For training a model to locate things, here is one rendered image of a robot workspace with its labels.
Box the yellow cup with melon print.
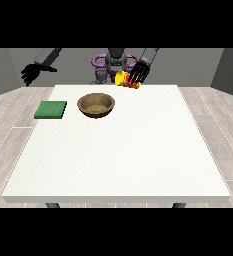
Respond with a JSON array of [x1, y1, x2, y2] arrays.
[[114, 69, 141, 90]]

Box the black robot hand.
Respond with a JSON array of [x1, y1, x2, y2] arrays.
[[125, 59, 151, 85], [20, 63, 58, 87]]

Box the grey robot trunk purple rings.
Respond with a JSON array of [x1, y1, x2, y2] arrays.
[[90, 48, 138, 86]]

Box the brown wooden bowl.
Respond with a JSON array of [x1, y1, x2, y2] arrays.
[[76, 92, 117, 119]]

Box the green square pad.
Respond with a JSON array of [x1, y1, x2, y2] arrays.
[[33, 100, 68, 120]]

